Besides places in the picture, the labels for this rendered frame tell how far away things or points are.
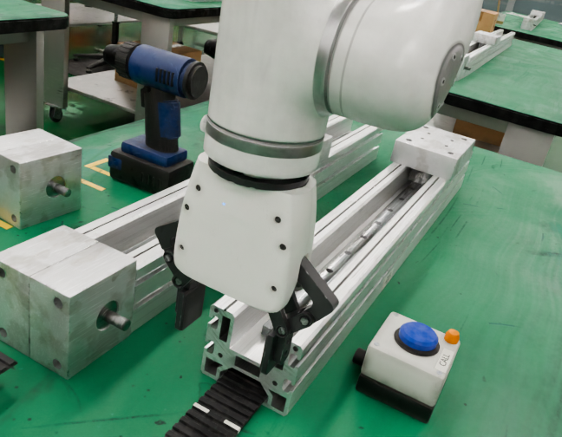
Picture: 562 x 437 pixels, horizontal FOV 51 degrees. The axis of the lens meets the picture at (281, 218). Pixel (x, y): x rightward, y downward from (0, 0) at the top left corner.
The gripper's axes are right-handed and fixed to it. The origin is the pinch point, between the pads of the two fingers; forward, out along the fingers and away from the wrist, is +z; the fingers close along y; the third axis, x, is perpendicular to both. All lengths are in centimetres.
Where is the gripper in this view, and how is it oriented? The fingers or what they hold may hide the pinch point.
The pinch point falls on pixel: (230, 331)
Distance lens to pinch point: 51.2
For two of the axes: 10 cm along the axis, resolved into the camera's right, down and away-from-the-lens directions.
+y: 8.7, 3.5, -3.5
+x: 4.6, -3.2, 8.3
